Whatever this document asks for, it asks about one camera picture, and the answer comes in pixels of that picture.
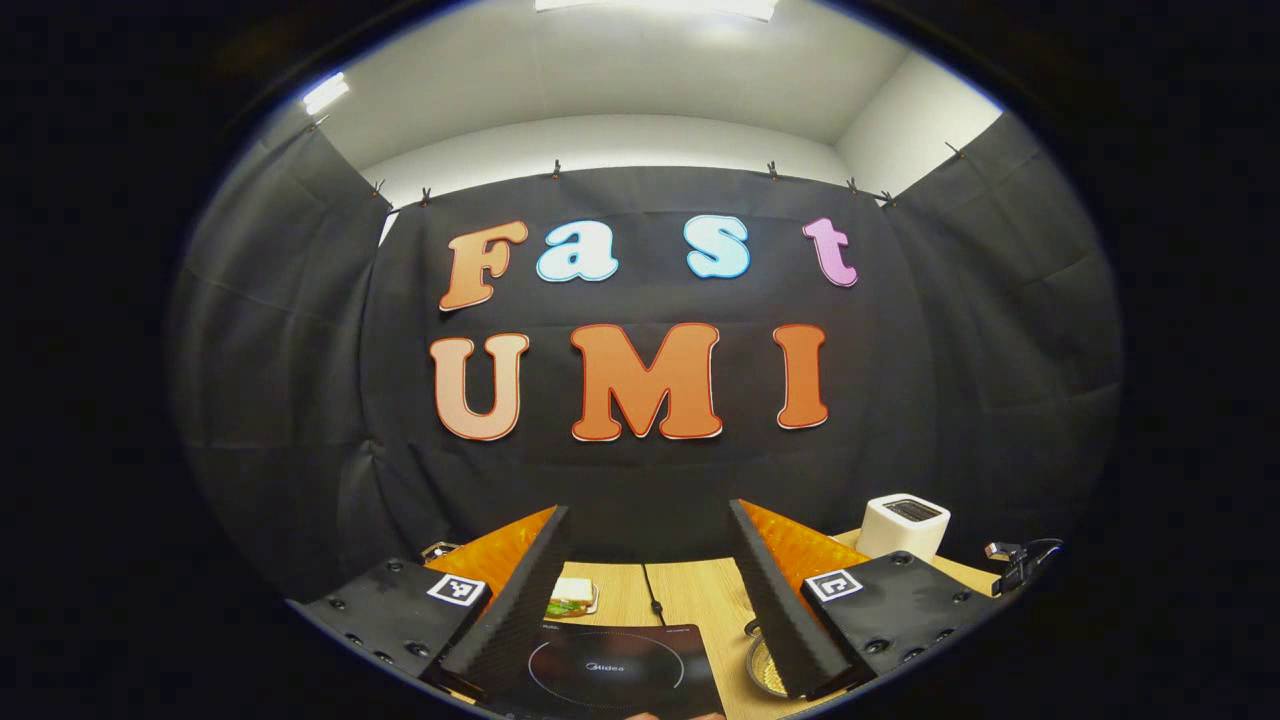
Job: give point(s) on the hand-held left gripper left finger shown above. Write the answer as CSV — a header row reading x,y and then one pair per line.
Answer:
x,y
520,600

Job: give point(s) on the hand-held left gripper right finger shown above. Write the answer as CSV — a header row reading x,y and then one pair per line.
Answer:
x,y
775,610

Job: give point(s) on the steel pot with soybeans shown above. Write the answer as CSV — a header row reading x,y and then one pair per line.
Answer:
x,y
762,665

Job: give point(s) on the black induction cooktop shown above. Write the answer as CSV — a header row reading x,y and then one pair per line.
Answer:
x,y
610,670

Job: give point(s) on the sandwich on white plate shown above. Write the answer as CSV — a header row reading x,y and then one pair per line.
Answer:
x,y
574,593

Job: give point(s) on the white toaster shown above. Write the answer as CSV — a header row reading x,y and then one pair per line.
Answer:
x,y
903,525

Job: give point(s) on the narrow ceiling light panel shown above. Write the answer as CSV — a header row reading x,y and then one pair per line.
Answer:
x,y
326,93

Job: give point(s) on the wide ceiling light panel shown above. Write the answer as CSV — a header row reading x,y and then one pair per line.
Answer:
x,y
660,6

